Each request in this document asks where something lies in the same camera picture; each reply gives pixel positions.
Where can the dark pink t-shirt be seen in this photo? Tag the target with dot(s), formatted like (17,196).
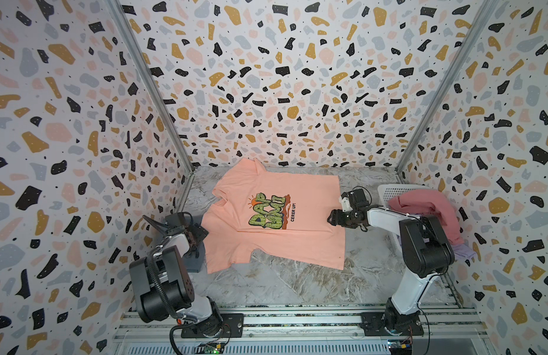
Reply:
(429,201)

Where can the aluminium corner post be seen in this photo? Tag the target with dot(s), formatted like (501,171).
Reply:
(121,23)
(480,21)

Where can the white plastic laundry basket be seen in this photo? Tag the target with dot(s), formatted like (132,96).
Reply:
(392,190)

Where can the lavender t-shirt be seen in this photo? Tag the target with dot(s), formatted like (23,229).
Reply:
(463,252)

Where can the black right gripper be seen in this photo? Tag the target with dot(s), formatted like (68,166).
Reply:
(341,217)

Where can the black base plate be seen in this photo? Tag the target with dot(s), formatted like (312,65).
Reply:
(384,324)
(231,325)

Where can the right aluminium corner post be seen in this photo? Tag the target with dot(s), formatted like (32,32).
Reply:
(480,21)

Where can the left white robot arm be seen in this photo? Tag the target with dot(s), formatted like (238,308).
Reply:
(161,283)

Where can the green circuit board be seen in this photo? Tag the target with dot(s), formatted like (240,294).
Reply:
(210,348)
(399,347)

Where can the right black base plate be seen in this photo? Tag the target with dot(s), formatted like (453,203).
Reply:
(384,324)

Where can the right green circuit board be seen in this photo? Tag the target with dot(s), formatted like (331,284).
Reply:
(399,347)

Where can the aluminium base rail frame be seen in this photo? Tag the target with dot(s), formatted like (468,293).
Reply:
(336,330)

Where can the left aluminium corner post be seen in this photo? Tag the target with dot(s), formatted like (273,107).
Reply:
(121,23)

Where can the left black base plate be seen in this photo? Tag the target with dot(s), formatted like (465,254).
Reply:
(231,325)

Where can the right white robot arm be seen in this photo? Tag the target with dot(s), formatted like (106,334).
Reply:
(426,253)

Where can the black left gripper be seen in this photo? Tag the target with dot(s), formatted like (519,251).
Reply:
(196,231)

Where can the peach graphic t-shirt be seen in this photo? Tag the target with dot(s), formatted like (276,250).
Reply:
(282,214)

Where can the left green circuit board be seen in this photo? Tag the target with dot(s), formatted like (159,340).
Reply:
(210,348)

